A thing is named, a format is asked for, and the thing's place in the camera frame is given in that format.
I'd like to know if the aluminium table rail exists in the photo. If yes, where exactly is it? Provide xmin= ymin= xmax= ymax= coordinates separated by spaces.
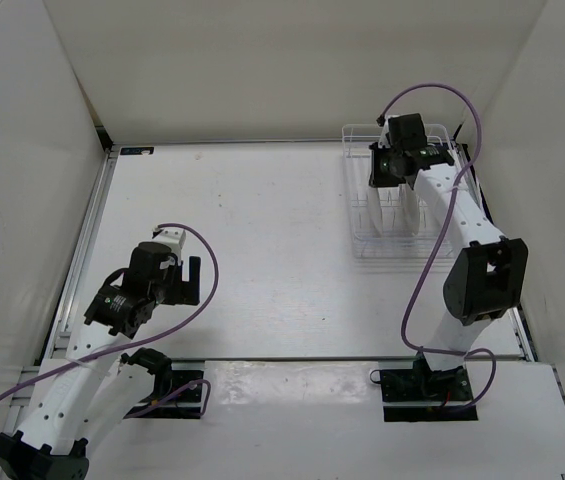
xmin=34 ymin=146 xmax=118 ymax=366

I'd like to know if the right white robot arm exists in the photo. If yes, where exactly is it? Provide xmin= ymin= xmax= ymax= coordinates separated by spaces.
xmin=369 ymin=114 xmax=528 ymax=400

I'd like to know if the white wire dish rack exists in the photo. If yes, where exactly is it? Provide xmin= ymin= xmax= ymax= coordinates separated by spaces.
xmin=342 ymin=124 xmax=442 ymax=267

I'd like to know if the purple cable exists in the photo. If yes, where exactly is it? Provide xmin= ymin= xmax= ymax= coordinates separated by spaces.
xmin=0 ymin=222 xmax=221 ymax=465
xmin=376 ymin=83 xmax=497 ymax=412

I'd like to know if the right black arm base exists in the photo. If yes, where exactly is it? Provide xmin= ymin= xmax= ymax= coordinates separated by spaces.
xmin=369 ymin=367 xmax=478 ymax=423

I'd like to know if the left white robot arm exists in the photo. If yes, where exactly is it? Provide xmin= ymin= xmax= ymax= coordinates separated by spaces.
xmin=0 ymin=231 xmax=201 ymax=479

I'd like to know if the green rimmed white plate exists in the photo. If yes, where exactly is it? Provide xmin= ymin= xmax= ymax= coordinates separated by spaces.
xmin=366 ymin=186 xmax=383 ymax=237

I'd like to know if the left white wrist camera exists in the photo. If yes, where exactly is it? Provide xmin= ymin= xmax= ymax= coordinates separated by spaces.
xmin=152 ymin=227 xmax=186 ymax=264

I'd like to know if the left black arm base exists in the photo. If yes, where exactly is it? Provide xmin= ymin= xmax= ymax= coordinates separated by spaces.
xmin=125 ymin=361 xmax=211 ymax=420

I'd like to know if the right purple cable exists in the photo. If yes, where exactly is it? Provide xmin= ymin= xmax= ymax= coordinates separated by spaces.
xmin=376 ymin=83 xmax=497 ymax=412

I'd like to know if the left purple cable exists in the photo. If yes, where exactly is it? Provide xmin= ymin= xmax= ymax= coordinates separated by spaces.
xmin=0 ymin=222 xmax=221 ymax=465

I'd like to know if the blue label sticker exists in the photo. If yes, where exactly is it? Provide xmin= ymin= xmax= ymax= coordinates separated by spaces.
xmin=119 ymin=146 xmax=155 ymax=156

